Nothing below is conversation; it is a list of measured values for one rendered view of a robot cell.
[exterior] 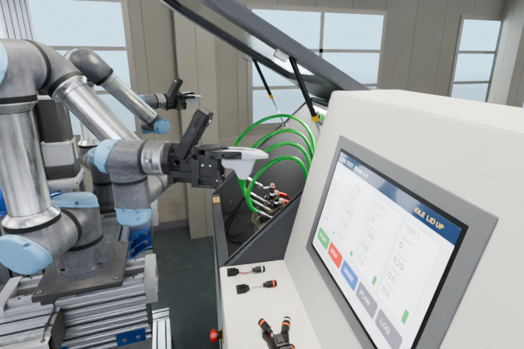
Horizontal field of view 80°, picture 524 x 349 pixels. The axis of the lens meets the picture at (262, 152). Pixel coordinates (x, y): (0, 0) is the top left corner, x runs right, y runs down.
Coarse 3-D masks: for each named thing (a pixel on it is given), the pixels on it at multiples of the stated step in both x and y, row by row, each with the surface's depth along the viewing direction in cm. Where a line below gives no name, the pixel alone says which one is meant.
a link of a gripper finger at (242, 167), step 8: (248, 152) 61; (256, 152) 62; (224, 160) 62; (232, 160) 62; (240, 160) 62; (248, 160) 62; (232, 168) 63; (240, 168) 62; (248, 168) 62; (240, 176) 63; (248, 176) 63
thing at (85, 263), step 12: (96, 240) 91; (72, 252) 88; (84, 252) 89; (96, 252) 91; (108, 252) 95; (60, 264) 89; (72, 264) 88; (84, 264) 89; (96, 264) 91; (108, 264) 94; (60, 276) 89; (72, 276) 88; (84, 276) 89
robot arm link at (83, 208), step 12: (72, 192) 92; (84, 192) 92; (60, 204) 83; (72, 204) 84; (84, 204) 86; (96, 204) 90; (72, 216) 83; (84, 216) 86; (96, 216) 90; (84, 228) 86; (96, 228) 90; (84, 240) 88
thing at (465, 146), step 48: (336, 96) 90; (384, 96) 80; (432, 96) 80; (336, 144) 85; (384, 144) 65; (432, 144) 52; (480, 144) 44; (480, 192) 43; (480, 288) 40; (336, 336) 69; (480, 336) 39
